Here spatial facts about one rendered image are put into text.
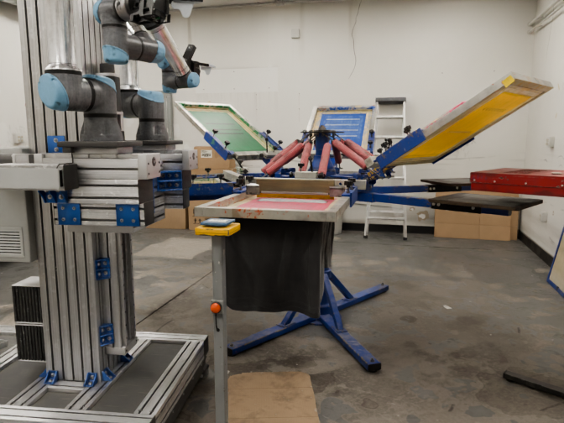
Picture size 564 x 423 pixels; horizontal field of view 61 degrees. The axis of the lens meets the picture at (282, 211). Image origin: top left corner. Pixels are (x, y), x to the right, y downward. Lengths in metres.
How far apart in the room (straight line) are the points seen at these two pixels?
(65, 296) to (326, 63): 5.13
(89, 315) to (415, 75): 5.25
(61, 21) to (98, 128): 0.36
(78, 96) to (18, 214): 0.64
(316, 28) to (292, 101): 0.98
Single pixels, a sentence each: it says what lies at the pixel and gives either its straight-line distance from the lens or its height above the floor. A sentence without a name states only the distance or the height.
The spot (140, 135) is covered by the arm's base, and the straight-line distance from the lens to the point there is 2.33.
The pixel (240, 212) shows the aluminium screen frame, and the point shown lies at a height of 0.97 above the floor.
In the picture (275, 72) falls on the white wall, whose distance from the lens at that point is 6.82.
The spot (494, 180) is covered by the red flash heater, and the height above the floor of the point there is 1.07.
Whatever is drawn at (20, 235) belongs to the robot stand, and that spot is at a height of 0.88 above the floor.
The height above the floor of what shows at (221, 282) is 0.74.
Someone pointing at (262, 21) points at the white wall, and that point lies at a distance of 6.98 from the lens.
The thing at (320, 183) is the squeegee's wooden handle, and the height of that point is 1.04.
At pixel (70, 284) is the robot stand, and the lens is 2.24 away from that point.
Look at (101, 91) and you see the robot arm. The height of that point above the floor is 1.43.
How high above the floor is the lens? 1.28
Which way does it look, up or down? 9 degrees down
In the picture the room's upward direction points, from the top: straight up
